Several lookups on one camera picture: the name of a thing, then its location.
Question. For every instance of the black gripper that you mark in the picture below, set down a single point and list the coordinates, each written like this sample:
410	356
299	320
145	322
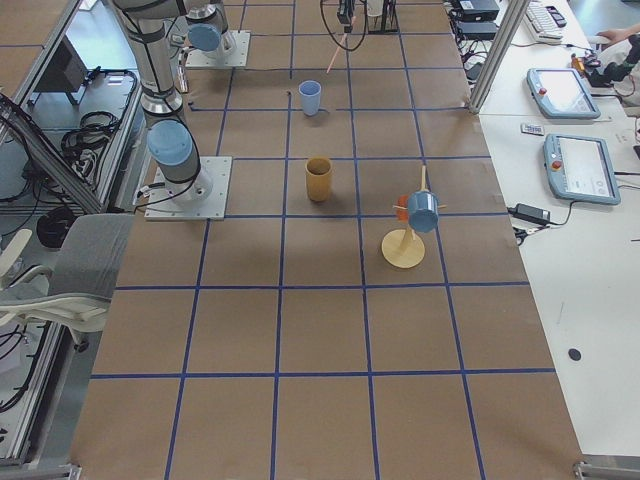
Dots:
345	9

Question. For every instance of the light blue plastic cup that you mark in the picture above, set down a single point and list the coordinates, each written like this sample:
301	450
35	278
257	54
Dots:
310	97

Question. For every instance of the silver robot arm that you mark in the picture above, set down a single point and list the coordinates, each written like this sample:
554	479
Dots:
208	29
169	140

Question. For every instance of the bamboo chopstick holder cup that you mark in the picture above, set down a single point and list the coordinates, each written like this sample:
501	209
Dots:
318	175

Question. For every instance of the dark blue hanging cup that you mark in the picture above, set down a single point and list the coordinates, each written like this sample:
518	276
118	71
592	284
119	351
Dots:
422	208

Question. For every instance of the wooden cup tree stand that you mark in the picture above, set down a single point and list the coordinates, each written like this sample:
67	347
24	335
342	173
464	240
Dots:
404	248

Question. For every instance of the person's hand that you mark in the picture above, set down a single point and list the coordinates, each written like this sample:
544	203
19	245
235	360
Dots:
613	36

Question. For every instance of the lower white mug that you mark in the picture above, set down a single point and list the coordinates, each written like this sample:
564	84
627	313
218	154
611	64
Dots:
374	8

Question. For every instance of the white keyboard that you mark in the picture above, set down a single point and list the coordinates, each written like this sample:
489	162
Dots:
541	25

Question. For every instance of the upper teach pendant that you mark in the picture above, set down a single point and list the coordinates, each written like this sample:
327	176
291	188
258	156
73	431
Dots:
561	94

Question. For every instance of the teach pendant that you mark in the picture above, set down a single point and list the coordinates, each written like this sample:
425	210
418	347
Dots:
561	94
579	168

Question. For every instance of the lower teach pendant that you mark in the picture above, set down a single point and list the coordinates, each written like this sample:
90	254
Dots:
579	168

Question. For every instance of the small black power brick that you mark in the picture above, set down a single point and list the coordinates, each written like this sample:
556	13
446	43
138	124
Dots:
530	214

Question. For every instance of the grey office chair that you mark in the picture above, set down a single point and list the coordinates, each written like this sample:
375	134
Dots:
76	291

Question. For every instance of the black wire mug rack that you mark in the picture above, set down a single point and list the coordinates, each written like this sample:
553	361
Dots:
387	23

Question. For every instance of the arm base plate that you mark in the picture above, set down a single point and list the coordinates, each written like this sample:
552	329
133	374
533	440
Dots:
206	198
237	59

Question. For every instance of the aluminium frame post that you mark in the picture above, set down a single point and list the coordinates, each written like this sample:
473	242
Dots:
510	22

